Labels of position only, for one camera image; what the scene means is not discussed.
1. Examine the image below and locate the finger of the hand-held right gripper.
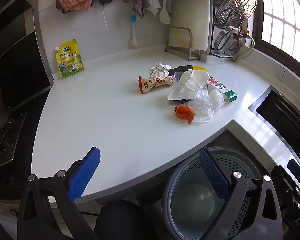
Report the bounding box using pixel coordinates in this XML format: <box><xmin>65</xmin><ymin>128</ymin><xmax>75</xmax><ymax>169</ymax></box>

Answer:
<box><xmin>287</xmin><ymin>159</ymin><xmax>300</xmax><ymax>180</ymax></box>

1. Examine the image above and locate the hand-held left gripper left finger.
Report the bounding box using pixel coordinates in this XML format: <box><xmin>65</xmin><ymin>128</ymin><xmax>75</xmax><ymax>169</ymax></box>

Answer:
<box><xmin>17</xmin><ymin>146</ymin><xmax>101</xmax><ymax>240</ymax></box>

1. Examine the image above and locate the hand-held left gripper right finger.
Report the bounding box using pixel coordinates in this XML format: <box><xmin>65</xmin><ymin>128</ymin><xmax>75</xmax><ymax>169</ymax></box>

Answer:
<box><xmin>199</xmin><ymin>147</ymin><xmax>283</xmax><ymax>240</ymax></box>

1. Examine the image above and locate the grey blue perforated wastebasket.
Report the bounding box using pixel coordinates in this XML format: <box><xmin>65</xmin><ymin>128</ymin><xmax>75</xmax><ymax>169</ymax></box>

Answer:
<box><xmin>162</xmin><ymin>146</ymin><xmax>283</xmax><ymax>240</ymax></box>

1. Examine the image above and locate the clear plastic bag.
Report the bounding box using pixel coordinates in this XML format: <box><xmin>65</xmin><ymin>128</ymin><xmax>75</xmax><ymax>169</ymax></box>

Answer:
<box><xmin>173</xmin><ymin>89</ymin><xmax>225</xmax><ymax>125</ymax></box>

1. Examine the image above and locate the white green carton box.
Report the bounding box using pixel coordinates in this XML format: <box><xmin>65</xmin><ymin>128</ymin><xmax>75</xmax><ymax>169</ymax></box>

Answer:
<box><xmin>205</xmin><ymin>75</ymin><xmax>237</xmax><ymax>103</ymax></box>

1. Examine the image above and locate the white plastic bag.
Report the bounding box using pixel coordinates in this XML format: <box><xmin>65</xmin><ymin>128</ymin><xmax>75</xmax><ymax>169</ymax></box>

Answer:
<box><xmin>167</xmin><ymin>69</ymin><xmax>210</xmax><ymax>101</ymax></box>

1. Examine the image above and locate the clear plastic cup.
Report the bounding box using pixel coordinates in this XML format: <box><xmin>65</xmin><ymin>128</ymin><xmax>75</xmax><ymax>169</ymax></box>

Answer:
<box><xmin>172</xmin><ymin>71</ymin><xmax>188</xmax><ymax>84</ymax></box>

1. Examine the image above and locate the red white snack wrapper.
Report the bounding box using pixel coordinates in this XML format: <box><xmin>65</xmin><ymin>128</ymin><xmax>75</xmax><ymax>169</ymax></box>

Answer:
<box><xmin>137</xmin><ymin>75</ymin><xmax>177</xmax><ymax>94</ymax></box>

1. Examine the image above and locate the black cloth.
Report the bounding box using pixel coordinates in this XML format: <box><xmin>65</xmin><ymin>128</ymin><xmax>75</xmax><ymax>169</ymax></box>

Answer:
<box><xmin>169</xmin><ymin>65</ymin><xmax>193</xmax><ymax>77</ymax></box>

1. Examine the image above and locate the white tissue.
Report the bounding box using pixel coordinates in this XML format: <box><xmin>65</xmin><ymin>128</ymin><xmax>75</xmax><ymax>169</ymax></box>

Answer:
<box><xmin>149</xmin><ymin>61</ymin><xmax>172</xmax><ymax>78</ymax></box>

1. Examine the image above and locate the black sink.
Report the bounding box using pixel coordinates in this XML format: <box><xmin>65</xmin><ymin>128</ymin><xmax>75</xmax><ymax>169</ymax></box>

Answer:
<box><xmin>249</xmin><ymin>85</ymin><xmax>300</xmax><ymax>165</ymax></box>

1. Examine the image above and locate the black stove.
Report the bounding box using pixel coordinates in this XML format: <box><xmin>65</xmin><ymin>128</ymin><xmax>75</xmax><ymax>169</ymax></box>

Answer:
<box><xmin>0</xmin><ymin>110</ymin><xmax>28</xmax><ymax>170</ymax></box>

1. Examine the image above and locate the yellow spout pouch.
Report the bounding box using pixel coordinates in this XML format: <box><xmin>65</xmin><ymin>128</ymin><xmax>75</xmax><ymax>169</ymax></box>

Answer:
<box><xmin>55</xmin><ymin>39</ymin><xmax>85</xmax><ymax>79</ymax></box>

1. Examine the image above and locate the metal cutting board stand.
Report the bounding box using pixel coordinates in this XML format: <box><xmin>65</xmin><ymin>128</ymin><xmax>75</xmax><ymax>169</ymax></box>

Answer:
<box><xmin>164</xmin><ymin>27</ymin><xmax>201</xmax><ymax>62</ymax></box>

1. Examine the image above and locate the red rimmed pot lid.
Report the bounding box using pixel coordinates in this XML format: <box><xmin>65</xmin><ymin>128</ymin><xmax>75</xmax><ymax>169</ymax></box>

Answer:
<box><xmin>233</xmin><ymin>33</ymin><xmax>243</xmax><ymax>53</ymax></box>

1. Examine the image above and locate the glass pot lid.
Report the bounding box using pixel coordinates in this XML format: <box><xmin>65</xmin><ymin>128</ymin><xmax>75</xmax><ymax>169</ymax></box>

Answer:
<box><xmin>214</xmin><ymin>26</ymin><xmax>240</xmax><ymax>54</ymax></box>

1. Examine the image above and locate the blue white bottle brush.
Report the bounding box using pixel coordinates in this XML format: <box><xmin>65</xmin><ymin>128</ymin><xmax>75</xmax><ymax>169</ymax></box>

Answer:
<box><xmin>129</xmin><ymin>15</ymin><xmax>140</xmax><ymax>47</ymax></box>

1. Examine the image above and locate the gas valve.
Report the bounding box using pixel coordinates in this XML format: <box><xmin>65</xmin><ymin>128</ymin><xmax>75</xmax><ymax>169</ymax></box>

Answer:
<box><xmin>241</xmin><ymin>29</ymin><xmax>250</xmax><ymax>47</ymax></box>

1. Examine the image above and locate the window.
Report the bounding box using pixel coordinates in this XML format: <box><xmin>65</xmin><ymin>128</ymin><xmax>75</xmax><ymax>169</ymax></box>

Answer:
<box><xmin>252</xmin><ymin>0</ymin><xmax>300</xmax><ymax>75</ymax></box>

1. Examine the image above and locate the white zip tie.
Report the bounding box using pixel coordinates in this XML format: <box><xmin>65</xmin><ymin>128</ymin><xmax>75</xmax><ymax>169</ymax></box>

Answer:
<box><xmin>102</xmin><ymin>3</ymin><xmax>108</xmax><ymax>30</ymax></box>

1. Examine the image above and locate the white rice paddle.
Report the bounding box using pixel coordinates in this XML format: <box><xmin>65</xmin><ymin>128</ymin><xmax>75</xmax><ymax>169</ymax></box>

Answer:
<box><xmin>159</xmin><ymin>0</ymin><xmax>171</xmax><ymax>25</ymax></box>

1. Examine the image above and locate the metal steamer basket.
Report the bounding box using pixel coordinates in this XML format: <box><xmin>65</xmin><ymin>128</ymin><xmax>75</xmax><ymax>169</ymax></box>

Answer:
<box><xmin>215</xmin><ymin>0</ymin><xmax>258</xmax><ymax>27</ymax></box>

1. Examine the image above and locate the white cutting board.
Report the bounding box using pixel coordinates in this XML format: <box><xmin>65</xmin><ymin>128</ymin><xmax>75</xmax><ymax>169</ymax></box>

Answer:
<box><xmin>170</xmin><ymin>0</ymin><xmax>210</xmax><ymax>63</ymax></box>

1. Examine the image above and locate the grey purple cloth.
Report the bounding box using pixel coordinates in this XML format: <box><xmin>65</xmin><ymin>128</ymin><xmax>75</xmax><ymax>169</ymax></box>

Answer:
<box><xmin>132</xmin><ymin>0</ymin><xmax>149</xmax><ymax>18</ymax></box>

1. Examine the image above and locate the white cloth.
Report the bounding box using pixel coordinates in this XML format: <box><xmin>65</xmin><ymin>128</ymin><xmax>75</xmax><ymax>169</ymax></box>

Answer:
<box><xmin>146</xmin><ymin>0</ymin><xmax>161</xmax><ymax>17</ymax></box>

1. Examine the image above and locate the yellowish gas hose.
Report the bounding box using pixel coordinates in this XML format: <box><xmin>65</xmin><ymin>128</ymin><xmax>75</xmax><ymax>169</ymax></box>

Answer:
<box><xmin>231</xmin><ymin>36</ymin><xmax>255</xmax><ymax>62</ymax></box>

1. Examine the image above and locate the black wire rack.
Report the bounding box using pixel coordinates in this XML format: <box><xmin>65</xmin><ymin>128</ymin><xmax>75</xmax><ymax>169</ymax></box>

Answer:
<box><xmin>209</xmin><ymin>0</ymin><xmax>255</xmax><ymax>58</ymax></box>

